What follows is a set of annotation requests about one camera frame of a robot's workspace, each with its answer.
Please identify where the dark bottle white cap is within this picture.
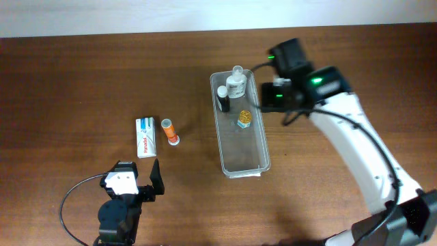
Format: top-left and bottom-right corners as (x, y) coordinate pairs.
(216, 85), (230, 113)

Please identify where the left black cable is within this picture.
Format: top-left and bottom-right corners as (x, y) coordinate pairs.
(59, 173), (107, 246)

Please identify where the orange tablet tube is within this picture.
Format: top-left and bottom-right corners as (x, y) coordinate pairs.
(161, 119), (180, 146)

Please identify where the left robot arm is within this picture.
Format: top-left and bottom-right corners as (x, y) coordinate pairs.
(93, 159), (165, 245)

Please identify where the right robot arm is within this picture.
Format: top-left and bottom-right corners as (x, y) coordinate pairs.
(261, 38), (436, 245)

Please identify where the black cable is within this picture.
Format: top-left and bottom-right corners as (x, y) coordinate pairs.
(251, 61), (402, 246)
(59, 173), (107, 246)

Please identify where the right black cable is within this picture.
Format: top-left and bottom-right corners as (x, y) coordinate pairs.
(251, 61), (402, 246)

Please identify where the white Panadol box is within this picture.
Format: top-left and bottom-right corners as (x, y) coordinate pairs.
(135, 118), (157, 159)

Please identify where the white plastic bottle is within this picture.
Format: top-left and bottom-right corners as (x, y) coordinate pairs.
(226, 66), (247, 99)

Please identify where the clear plastic container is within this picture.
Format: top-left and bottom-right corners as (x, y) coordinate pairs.
(210, 69), (270, 178)

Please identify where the small jar gold lid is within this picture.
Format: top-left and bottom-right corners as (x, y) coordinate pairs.
(238, 110), (252, 128)

